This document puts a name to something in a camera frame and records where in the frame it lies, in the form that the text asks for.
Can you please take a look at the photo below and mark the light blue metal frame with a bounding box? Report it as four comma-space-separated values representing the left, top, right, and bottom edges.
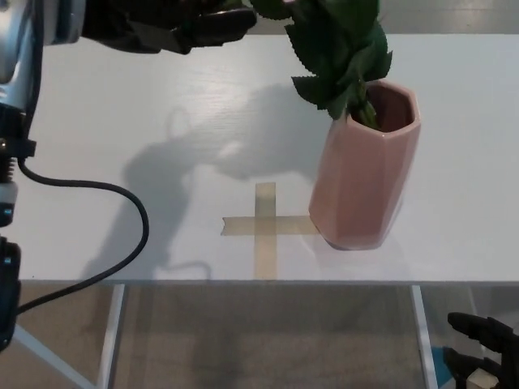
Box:
11, 323, 95, 389

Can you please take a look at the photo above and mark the pink rose bouquet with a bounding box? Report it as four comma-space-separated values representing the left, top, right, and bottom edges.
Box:
247, 0, 394, 131

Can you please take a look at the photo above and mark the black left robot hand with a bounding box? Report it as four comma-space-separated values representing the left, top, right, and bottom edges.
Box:
79, 0, 259, 56

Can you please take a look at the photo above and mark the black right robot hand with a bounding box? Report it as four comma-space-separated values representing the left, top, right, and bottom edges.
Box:
444, 311, 519, 389

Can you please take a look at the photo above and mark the pink faceted ceramic vase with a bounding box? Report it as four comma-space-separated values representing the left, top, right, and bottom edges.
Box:
307, 79, 422, 250

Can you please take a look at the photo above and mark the thin white table leg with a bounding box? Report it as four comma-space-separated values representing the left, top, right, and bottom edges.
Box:
470, 285, 490, 317

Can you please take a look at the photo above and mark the blue floor tape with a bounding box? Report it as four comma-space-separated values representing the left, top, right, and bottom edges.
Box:
431, 346, 452, 387

